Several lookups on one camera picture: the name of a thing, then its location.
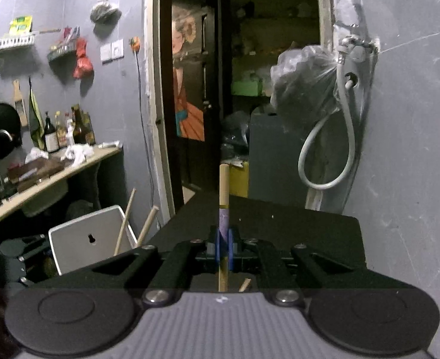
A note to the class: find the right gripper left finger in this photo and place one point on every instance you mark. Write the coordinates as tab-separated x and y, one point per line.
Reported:
187	267

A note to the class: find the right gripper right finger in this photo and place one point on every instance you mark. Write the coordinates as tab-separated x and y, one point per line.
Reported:
262	261

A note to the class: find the white perforated plastic utensil basket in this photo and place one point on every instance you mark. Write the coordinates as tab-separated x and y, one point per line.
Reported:
86	240

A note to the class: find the purple banded wooden chopstick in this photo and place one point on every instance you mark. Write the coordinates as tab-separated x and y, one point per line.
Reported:
223	228

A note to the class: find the dark grey cabinet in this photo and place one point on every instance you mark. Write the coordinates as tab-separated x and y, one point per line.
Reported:
273	159

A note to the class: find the dark glass bottle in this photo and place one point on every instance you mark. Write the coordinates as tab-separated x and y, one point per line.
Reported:
50	135

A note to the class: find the yellow container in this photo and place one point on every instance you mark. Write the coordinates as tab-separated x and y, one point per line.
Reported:
239	178

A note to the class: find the wooden side counter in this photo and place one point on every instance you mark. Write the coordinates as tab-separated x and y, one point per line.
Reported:
10	205

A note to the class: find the red plastic bag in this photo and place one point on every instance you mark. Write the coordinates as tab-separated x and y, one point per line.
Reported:
83	66

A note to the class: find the clear plastic bag dark contents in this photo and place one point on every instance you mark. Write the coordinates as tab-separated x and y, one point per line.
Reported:
304	84

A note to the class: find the green box on shelf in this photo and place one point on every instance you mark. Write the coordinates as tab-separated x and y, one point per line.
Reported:
247	88

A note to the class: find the white wall rack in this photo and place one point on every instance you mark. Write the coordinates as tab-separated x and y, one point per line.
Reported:
14	42

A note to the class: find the white wall switch plate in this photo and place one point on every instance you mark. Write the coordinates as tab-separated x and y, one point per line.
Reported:
112	51

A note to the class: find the orange wall plug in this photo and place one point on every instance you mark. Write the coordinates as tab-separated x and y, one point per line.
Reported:
135	44

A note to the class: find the metal wall tap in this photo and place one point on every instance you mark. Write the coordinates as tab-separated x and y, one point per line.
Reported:
355	48

